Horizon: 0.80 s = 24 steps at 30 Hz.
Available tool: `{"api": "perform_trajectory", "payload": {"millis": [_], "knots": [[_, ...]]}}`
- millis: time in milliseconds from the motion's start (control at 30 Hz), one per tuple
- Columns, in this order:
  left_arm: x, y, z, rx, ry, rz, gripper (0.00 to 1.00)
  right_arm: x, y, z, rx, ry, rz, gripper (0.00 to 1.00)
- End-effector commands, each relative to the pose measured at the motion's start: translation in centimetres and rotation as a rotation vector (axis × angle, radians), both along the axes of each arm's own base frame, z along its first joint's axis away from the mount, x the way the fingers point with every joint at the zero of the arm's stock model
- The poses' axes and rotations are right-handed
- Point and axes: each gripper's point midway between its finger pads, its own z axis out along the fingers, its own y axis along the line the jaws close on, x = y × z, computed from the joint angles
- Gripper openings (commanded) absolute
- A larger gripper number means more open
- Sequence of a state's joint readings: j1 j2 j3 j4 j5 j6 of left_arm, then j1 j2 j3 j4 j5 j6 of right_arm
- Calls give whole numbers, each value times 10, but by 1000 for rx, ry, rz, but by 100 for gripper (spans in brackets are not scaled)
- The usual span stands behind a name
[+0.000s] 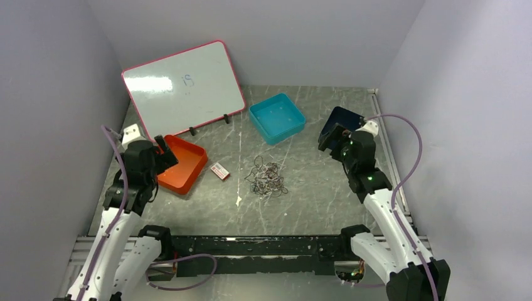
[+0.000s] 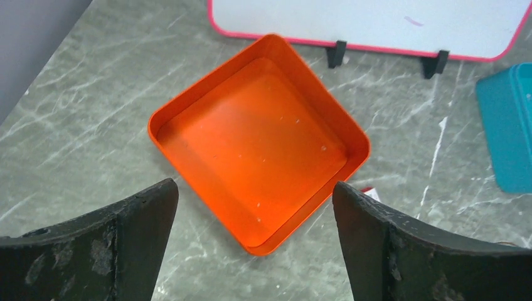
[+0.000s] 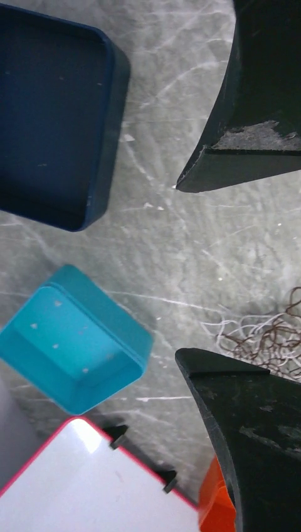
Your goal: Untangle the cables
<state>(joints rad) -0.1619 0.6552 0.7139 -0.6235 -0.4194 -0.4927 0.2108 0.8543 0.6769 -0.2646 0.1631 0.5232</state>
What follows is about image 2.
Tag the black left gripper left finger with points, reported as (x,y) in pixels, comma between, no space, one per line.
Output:
(112,253)

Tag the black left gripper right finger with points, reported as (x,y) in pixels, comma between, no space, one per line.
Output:
(390,255)

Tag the small red white card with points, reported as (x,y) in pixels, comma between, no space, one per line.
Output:
(371,192)

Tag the orange square tray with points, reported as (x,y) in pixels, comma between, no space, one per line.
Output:
(261,141)

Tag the teal square tray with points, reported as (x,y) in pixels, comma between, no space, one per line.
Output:
(504,101)

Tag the pink framed whiteboard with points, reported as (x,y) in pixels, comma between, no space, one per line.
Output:
(467,30)

